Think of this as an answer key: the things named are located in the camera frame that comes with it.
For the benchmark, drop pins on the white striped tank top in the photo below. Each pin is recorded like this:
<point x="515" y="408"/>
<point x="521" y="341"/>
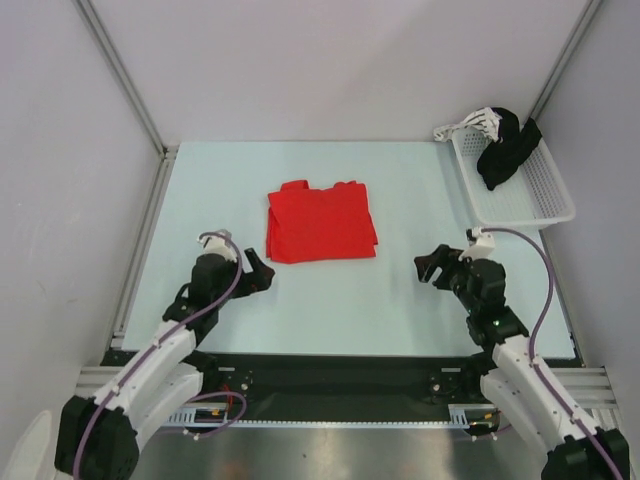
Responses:
<point x="486" y="121"/>

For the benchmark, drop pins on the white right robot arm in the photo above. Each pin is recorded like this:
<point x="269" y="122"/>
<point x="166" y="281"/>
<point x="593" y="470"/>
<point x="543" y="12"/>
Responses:
<point x="570" y="442"/>

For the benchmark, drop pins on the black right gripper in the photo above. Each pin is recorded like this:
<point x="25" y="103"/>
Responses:
<point x="444" y="258"/>

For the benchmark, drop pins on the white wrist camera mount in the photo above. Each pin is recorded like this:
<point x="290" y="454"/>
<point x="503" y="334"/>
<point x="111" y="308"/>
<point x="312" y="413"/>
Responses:
<point x="481" y="245"/>
<point x="215" y="240"/>

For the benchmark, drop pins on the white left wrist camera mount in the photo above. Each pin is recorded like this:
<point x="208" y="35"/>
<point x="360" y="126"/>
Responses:
<point x="215" y="240"/>

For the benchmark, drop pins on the white slotted cable duct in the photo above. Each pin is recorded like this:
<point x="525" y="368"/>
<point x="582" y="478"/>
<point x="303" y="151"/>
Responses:
<point x="184" y="418"/>

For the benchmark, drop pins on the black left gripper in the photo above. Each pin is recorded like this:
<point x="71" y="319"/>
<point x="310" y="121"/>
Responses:
<point x="261" y="276"/>

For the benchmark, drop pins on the white plastic basket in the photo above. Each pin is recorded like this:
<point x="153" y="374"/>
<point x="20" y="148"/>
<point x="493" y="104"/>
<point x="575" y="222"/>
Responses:
<point x="534" y="197"/>

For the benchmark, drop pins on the red tank top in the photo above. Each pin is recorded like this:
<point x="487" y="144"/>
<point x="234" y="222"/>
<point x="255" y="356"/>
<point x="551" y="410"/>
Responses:
<point x="307" y="224"/>

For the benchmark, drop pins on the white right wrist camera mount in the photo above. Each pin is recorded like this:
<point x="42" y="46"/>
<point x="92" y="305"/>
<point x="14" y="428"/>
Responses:
<point x="481" y="245"/>

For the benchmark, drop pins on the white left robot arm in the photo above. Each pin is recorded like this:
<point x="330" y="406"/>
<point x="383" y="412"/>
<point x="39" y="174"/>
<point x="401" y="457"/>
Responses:
<point x="101" y="436"/>

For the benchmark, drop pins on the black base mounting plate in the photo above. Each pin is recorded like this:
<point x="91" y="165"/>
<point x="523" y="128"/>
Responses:
<point x="346" y="388"/>

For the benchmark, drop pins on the aluminium frame rail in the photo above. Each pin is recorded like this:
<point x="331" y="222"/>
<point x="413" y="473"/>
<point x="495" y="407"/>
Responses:
<point x="92" y="373"/>

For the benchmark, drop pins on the black tank top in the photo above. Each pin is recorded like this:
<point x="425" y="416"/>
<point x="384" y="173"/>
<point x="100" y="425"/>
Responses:
<point x="501" y="159"/>

